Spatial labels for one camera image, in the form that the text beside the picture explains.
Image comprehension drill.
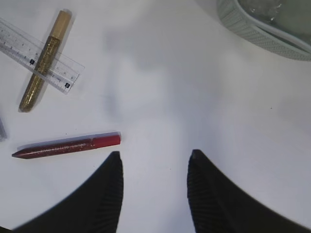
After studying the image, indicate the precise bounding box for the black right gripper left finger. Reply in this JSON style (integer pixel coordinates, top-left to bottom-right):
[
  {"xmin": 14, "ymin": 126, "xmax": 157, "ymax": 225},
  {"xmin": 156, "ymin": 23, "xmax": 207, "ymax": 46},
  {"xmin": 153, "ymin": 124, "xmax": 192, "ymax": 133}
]
[{"xmin": 13, "ymin": 151, "xmax": 124, "ymax": 233}]

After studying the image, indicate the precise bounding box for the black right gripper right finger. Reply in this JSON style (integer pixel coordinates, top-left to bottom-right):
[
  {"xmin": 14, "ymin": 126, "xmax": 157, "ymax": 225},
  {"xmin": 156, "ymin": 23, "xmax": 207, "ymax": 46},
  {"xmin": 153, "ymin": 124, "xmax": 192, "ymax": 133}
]
[{"xmin": 187, "ymin": 149, "xmax": 310, "ymax": 233}]

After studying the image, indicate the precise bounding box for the clear plastic ruler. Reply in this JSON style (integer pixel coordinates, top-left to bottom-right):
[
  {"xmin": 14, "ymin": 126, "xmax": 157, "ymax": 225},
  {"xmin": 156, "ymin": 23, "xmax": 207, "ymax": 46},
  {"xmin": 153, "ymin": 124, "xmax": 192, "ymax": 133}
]
[{"xmin": 0, "ymin": 19, "xmax": 85, "ymax": 94}]

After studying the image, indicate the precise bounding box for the silver glitter pen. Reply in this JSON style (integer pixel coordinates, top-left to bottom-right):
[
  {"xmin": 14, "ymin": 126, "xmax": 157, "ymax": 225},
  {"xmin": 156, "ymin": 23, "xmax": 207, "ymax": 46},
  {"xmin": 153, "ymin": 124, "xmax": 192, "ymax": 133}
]
[{"xmin": 0, "ymin": 119, "xmax": 7, "ymax": 142}]

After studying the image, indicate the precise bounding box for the gold glitter pen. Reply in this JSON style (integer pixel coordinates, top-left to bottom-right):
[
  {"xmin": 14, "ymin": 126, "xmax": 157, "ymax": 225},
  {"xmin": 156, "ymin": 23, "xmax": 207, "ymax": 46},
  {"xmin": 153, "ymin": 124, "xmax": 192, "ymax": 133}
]
[{"xmin": 18, "ymin": 10, "xmax": 72, "ymax": 113}]

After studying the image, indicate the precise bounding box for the clear plastic sheet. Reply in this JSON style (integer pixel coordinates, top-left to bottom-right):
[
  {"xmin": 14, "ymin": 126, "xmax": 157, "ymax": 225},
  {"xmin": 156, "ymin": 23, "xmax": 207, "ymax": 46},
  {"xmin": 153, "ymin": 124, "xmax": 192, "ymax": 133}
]
[{"xmin": 247, "ymin": 0, "xmax": 284, "ymax": 22}]

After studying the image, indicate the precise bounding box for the green woven plastic basket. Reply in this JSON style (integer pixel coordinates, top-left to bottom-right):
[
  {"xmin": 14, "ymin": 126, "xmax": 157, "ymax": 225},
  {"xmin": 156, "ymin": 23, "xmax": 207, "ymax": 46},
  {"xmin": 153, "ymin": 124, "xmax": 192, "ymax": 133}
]
[{"xmin": 217, "ymin": 0, "xmax": 311, "ymax": 62}]

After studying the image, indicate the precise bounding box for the red glitter pen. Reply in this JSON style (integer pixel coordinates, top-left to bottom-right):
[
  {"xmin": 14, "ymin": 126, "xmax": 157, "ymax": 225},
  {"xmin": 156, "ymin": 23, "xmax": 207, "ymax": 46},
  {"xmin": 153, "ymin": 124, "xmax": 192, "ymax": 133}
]
[{"xmin": 12, "ymin": 132, "xmax": 121, "ymax": 159}]

